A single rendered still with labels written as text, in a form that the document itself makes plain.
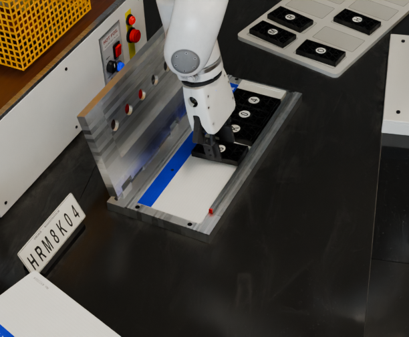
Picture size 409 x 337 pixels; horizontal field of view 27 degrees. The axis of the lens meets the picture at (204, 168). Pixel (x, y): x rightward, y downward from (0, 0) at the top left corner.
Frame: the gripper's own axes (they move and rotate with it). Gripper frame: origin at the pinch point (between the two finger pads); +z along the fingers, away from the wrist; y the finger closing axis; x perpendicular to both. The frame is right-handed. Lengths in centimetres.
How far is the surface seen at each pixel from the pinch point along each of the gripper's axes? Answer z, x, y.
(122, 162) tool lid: -5.7, 10.8, -15.3
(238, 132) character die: 2.1, -0.5, 6.4
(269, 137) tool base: 4.2, -6.0, 8.5
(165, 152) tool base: 1.0, 10.4, -3.3
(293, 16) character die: 2, 6, 51
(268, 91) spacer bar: 2.3, -0.7, 21.1
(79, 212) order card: -0.8, 16.0, -24.7
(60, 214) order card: -3.4, 16.6, -28.4
